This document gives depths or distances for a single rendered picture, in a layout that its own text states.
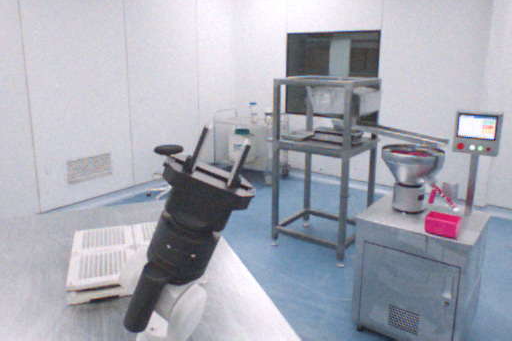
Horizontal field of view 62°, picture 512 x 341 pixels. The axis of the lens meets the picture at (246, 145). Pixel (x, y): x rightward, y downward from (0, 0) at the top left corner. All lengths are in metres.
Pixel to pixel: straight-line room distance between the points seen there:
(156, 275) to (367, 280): 2.23
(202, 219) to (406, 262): 2.11
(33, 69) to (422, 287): 3.85
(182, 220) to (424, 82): 4.83
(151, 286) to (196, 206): 0.12
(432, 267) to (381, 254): 0.28
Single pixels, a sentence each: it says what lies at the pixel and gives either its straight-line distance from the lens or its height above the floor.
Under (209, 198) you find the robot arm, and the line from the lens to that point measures 0.55.
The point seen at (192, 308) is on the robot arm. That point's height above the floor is 1.35.
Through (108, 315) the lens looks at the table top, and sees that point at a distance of 1.58.
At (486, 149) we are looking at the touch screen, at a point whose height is 1.18.
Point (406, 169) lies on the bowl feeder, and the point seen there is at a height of 1.05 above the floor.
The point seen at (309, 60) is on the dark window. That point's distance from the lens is 5.85.
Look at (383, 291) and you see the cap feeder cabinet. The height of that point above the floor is 0.35.
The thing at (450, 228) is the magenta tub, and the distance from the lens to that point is 2.48.
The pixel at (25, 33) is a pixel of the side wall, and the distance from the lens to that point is 4.67.
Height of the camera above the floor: 1.69
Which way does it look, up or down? 12 degrees down
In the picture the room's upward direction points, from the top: straight up
